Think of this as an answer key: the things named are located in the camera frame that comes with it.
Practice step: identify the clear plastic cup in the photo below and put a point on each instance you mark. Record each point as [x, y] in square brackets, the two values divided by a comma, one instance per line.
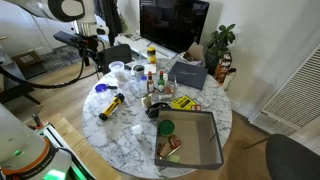
[117, 70]

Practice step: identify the black round case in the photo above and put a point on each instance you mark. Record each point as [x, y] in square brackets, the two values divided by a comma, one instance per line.
[156, 110]

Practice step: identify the packet with green clip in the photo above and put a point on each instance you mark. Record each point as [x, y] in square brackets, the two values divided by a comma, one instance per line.
[146, 101]

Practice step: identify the white wall vent grille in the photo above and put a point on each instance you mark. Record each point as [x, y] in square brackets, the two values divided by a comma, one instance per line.
[293, 100]

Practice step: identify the black flat screen television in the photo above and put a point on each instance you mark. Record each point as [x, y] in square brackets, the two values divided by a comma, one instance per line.
[173, 21]

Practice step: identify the green bottle with red cap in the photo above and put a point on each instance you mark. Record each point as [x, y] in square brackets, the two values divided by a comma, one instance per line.
[161, 81]

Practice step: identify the grey fabric chair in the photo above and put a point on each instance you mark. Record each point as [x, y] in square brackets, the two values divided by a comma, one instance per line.
[116, 55]

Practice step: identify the black hanging cloth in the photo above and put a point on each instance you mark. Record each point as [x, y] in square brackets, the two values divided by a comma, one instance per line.
[111, 16]

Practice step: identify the copper brown jar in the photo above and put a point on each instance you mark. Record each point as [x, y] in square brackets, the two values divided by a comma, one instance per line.
[150, 83]

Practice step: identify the green round lid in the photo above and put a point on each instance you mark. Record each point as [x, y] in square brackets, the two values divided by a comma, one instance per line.
[166, 127]

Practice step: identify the small orange item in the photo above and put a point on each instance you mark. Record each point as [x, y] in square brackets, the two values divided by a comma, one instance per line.
[196, 107]

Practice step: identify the white television stand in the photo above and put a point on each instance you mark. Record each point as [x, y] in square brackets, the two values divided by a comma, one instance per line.
[140, 45]

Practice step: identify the clear plastic container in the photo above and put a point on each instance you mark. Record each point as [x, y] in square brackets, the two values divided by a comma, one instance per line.
[166, 91]
[150, 68]

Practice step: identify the brown cardboard box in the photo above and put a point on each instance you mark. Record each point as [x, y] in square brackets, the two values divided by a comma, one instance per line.
[195, 52]

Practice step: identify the yellow flat box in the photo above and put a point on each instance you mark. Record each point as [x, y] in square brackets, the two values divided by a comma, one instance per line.
[182, 102]

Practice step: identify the yellow and black flashlight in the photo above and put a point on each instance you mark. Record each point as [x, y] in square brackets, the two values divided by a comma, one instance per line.
[111, 107]

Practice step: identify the dark grey notebook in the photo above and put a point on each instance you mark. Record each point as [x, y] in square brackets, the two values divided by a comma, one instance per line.
[188, 75]

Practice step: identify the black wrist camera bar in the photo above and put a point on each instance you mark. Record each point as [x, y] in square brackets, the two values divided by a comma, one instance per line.
[68, 38]

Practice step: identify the dark cardboard shoe box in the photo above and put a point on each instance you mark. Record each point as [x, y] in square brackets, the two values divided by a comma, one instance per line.
[200, 140]

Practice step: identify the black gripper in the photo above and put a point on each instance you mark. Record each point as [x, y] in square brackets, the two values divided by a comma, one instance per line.
[89, 42]

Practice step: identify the small dark bottle cap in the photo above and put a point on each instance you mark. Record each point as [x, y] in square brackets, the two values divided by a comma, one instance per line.
[112, 87]

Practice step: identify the blue round lid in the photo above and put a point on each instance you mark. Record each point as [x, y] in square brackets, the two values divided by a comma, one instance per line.
[100, 88]

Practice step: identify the light wooden platform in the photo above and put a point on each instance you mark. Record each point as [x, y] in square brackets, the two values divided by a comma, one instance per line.
[78, 141]

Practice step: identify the metal robot mounting frame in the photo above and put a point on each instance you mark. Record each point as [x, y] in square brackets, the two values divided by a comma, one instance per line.
[50, 133]

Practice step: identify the vitamin bottle with yellow lid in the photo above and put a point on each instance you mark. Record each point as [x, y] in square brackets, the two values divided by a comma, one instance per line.
[151, 56]

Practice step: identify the red brown snack packet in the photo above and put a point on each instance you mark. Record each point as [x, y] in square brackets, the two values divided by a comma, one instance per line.
[169, 146]

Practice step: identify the green potted plant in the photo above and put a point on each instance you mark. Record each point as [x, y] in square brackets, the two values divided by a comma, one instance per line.
[220, 41]

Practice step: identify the dark rounded chair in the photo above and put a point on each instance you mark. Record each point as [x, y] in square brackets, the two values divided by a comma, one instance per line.
[293, 160]

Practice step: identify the orange printed can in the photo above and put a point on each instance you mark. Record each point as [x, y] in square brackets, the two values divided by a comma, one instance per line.
[223, 68]

